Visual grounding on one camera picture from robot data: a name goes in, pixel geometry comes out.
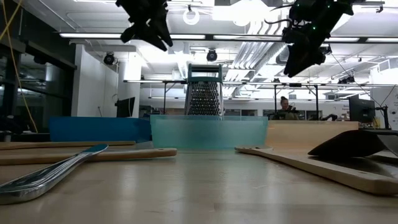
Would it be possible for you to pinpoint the long ceiling light rail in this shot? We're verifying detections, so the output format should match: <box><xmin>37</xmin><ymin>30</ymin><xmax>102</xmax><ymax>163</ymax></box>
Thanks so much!
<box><xmin>58</xmin><ymin>32</ymin><xmax>398</xmax><ymax>44</ymax></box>

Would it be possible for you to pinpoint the silver metal spoon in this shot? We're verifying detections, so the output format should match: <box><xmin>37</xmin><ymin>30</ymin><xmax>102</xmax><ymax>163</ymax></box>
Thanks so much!
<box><xmin>0</xmin><ymin>143</ymin><xmax>109</xmax><ymax>206</ymax></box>

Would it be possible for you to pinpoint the yellow hanging cable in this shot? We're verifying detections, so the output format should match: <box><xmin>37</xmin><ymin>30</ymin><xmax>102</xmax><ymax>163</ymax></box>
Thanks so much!
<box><xmin>0</xmin><ymin>0</ymin><xmax>39</xmax><ymax>134</ymax></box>

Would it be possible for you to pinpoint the black kitchen utensil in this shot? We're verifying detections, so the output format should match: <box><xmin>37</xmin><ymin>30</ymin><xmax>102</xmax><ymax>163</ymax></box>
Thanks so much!
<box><xmin>307</xmin><ymin>129</ymin><xmax>398</xmax><ymax>158</ymax></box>

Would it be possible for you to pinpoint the black workbench frame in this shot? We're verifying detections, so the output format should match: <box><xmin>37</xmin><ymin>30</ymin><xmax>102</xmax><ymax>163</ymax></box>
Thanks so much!
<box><xmin>123</xmin><ymin>79</ymin><xmax>373</xmax><ymax>121</ymax></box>

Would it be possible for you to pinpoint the black computer monitor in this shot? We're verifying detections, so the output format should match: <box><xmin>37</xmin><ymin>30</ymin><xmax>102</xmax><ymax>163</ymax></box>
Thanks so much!
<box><xmin>348</xmin><ymin>94</ymin><xmax>376</xmax><ymax>124</ymax></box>
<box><xmin>115</xmin><ymin>96</ymin><xmax>136</xmax><ymax>118</ymax></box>

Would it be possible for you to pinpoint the teal translucent plastic bin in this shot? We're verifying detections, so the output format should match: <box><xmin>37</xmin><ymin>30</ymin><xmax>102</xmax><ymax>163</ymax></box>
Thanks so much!
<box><xmin>149</xmin><ymin>114</ymin><xmax>269</xmax><ymax>150</ymax></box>

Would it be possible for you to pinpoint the person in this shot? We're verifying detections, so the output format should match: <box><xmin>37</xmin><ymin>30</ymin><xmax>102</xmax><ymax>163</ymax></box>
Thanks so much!
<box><xmin>271</xmin><ymin>95</ymin><xmax>300</xmax><ymax>121</ymax></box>

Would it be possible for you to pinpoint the blue plastic bin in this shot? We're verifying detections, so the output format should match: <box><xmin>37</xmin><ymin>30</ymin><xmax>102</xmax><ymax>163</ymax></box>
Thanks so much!
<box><xmin>49</xmin><ymin>116</ymin><xmax>152</xmax><ymax>143</ymax></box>

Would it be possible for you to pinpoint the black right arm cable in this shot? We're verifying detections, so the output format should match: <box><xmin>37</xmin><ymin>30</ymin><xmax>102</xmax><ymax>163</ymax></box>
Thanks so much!
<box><xmin>264</xmin><ymin>3</ymin><xmax>294</xmax><ymax>26</ymax></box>

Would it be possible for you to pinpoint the white ring ceiling lamp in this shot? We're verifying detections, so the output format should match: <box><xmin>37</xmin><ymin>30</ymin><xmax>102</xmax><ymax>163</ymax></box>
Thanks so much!
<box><xmin>182</xmin><ymin>6</ymin><xmax>201</xmax><ymax>26</ymax></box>

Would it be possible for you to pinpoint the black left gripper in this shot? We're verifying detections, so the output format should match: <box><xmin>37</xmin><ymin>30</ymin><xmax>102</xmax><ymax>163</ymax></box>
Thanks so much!
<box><xmin>115</xmin><ymin>0</ymin><xmax>174</xmax><ymax>52</ymax></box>

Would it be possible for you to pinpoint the brown wooden spoon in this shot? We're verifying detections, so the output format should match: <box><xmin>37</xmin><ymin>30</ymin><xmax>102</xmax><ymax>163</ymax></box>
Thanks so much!
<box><xmin>0</xmin><ymin>140</ymin><xmax>137</xmax><ymax>151</ymax></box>

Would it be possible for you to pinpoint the wooden slotted spatula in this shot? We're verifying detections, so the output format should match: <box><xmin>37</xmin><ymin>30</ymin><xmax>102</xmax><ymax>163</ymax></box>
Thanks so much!
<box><xmin>234</xmin><ymin>145</ymin><xmax>398</xmax><ymax>196</ymax></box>

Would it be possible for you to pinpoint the metal box grater teal handle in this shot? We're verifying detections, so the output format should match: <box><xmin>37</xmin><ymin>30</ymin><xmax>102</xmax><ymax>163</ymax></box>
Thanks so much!
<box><xmin>183</xmin><ymin>63</ymin><xmax>225</xmax><ymax>116</ymax></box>

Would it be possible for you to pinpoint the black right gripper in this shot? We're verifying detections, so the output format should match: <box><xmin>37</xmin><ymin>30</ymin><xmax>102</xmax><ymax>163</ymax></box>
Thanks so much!
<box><xmin>282</xmin><ymin>26</ymin><xmax>326</xmax><ymax>78</ymax></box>

